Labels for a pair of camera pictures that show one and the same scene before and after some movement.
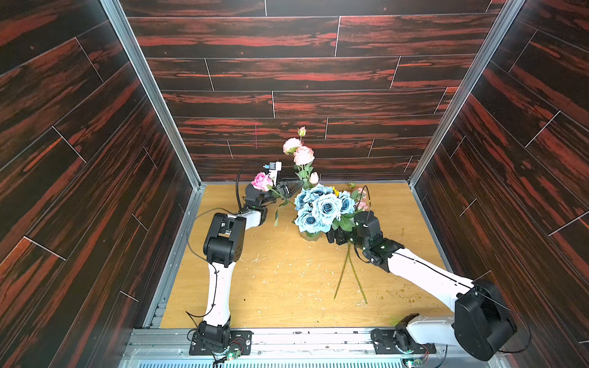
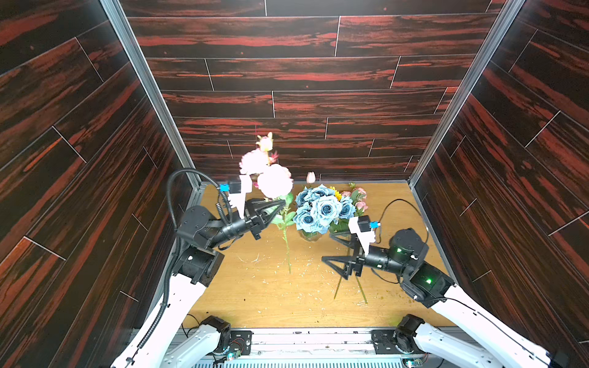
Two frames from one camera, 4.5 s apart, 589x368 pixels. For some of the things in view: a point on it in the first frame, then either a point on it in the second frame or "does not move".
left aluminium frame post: (137, 57) does not move
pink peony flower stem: (303, 156) → (283, 219)
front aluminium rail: (170, 348) does not move
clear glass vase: (312, 237) does not move
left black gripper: (291, 188) → (252, 221)
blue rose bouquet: (320, 208) does not move
